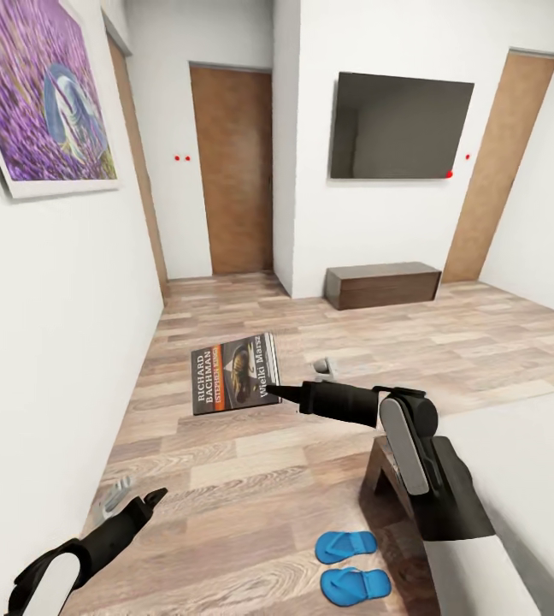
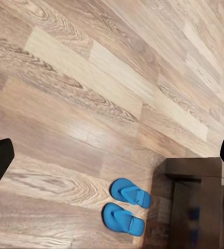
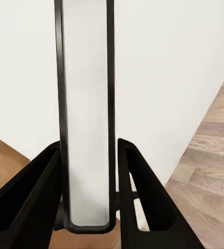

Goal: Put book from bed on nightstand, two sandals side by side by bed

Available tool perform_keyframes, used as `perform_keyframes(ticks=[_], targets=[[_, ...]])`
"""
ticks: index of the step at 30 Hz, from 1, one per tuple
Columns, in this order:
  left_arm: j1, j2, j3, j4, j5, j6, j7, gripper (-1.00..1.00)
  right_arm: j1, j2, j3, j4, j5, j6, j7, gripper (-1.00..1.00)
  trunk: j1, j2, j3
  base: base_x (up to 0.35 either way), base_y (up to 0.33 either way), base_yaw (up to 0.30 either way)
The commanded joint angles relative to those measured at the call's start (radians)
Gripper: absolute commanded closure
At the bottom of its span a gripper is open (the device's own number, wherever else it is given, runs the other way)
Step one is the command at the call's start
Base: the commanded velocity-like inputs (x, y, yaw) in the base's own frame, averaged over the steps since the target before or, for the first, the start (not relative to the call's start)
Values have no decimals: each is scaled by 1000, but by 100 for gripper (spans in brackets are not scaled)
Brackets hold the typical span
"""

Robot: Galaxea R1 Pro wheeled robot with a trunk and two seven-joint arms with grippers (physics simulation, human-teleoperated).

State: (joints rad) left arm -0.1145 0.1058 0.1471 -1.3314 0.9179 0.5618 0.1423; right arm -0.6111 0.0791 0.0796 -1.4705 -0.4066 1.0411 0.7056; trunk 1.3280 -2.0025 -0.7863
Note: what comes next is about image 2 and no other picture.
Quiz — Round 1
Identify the sandal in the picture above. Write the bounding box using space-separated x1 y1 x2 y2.
110 178 151 209
102 203 145 237

